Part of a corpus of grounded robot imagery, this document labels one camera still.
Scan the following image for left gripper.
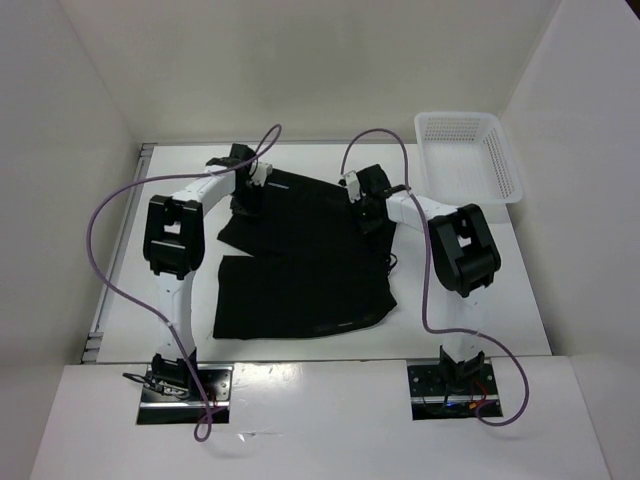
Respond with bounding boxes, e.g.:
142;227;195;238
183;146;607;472
229;179;267;224

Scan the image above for black shorts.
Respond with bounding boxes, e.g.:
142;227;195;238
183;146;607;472
213;170;397;340

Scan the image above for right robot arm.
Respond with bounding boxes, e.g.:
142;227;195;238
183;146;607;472
340;165;501;393

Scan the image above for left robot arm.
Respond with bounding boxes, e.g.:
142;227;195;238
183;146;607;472
143;143;272;400

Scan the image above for white plastic basket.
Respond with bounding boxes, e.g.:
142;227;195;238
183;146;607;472
414;111;524;205

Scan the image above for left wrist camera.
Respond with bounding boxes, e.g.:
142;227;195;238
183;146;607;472
248;161;273;187

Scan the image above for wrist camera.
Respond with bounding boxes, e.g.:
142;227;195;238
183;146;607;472
248;161;273;187
339;171;362;204

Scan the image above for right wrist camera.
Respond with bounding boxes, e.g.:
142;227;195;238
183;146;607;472
339;171;362;204

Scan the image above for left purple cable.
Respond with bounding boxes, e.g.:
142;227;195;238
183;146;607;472
87;124;283;444

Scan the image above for purple cable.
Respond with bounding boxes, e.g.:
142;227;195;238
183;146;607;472
339;128;531;427
87;124;283;444

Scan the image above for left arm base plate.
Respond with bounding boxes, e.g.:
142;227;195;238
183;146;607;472
124;364;234;425

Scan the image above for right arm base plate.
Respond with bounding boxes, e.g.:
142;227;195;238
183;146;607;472
406;360;503;421

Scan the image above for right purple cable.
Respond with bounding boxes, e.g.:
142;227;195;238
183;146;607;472
339;128;531;427

